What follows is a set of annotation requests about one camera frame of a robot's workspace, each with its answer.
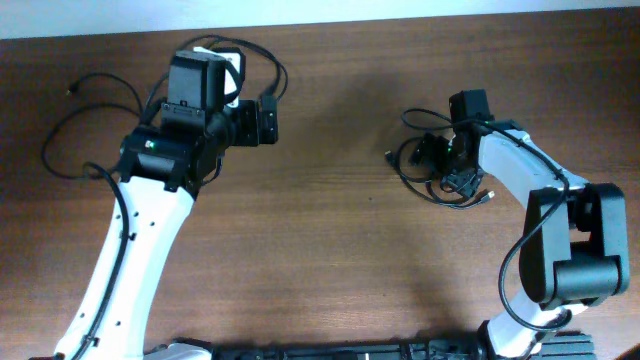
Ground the camera cable black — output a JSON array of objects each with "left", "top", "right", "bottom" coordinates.
[
  {"left": 69, "top": 162, "right": 132, "bottom": 360},
  {"left": 451, "top": 118, "right": 573, "bottom": 332}
]

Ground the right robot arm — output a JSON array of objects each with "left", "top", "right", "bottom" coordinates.
[{"left": 409, "top": 89, "right": 630, "bottom": 359}]

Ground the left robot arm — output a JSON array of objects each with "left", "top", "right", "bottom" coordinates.
[{"left": 53, "top": 47, "right": 278, "bottom": 359}]

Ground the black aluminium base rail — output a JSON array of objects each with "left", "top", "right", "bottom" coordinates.
[{"left": 144, "top": 332, "right": 597, "bottom": 360}]

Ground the right camera cable black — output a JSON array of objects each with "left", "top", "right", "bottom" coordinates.
[{"left": 451, "top": 118, "right": 573, "bottom": 332}]

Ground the thin black USB cable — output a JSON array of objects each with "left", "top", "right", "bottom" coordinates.
[{"left": 39, "top": 71, "right": 171, "bottom": 181}]

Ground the left camera cable black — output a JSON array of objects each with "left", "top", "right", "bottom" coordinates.
[{"left": 69, "top": 162, "right": 132, "bottom": 360}]

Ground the thick black HDMI cable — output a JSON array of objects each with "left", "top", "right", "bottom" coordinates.
[{"left": 177, "top": 33, "right": 290, "bottom": 104}]

